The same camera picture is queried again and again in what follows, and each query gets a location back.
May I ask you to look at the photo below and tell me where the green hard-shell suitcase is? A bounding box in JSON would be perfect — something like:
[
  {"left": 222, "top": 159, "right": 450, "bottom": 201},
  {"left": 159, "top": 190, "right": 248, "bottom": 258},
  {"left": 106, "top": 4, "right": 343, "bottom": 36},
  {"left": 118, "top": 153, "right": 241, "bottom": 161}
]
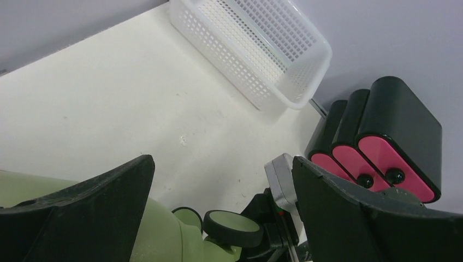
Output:
[{"left": 1, "top": 170, "right": 264, "bottom": 261}]

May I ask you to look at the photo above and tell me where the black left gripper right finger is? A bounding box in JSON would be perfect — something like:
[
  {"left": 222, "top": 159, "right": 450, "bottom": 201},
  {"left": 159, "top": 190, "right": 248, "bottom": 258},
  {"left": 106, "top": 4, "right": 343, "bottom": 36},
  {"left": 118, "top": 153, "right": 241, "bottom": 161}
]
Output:
[{"left": 292, "top": 156, "right": 462, "bottom": 261}]

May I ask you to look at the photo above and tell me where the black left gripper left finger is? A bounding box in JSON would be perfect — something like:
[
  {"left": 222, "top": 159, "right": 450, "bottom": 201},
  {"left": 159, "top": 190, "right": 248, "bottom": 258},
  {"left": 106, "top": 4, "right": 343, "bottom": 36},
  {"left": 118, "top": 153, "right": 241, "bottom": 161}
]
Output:
[{"left": 1, "top": 154, "right": 155, "bottom": 261}]

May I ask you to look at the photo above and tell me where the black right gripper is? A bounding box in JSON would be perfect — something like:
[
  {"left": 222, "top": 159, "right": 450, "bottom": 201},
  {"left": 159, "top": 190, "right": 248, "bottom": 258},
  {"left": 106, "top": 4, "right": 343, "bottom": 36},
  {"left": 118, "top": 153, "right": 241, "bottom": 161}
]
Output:
[{"left": 239, "top": 188, "right": 311, "bottom": 261}]

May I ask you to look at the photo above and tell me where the black and pink storage organizer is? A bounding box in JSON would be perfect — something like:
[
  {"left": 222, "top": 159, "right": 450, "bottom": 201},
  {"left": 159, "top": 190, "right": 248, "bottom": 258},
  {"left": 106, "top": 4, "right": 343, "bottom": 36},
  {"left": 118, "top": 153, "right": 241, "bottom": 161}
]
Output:
[{"left": 306, "top": 76, "right": 442, "bottom": 204}]

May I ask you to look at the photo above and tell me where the white perforated plastic basket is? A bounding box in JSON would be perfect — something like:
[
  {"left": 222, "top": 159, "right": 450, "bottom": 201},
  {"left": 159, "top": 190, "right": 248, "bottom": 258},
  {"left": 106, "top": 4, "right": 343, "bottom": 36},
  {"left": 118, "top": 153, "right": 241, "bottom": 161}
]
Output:
[{"left": 169, "top": 1, "right": 333, "bottom": 110}]

